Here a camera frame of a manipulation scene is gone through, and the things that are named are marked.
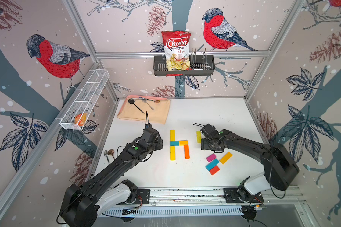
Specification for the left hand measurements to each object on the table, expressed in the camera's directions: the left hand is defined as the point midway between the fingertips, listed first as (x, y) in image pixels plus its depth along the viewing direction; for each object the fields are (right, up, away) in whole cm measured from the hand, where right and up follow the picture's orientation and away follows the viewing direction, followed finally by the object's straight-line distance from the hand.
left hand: (162, 138), depth 81 cm
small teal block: (+7, -6, +12) cm, 15 cm away
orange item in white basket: (-37, +13, -16) cm, 42 cm away
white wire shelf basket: (-44, +15, -9) cm, 48 cm away
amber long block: (+40, -14, +7) cm, 43 cm away
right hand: (+29, -6, +8) cm, 30 cm away
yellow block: (+6, -2, +17) cm, 18 cm away
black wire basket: (+25, +48, +14) cm, 56 cm away
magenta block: (+31, -14, +7) cm, 34 cm away
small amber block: (+13, -6, +12) cm, 18 cm away
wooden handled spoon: (-8, +24, +37) cm, 45 cm away
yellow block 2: (+6, -12, +9) cm, 16 cm away
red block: (+31, -19, +1) cm, 36 cm away
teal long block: (+30, -17, +4) cm, 35 cm away
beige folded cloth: (-5, +13, +29) cm, 32 cm away
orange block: (+15, -11, +9) cm, 21 cm away
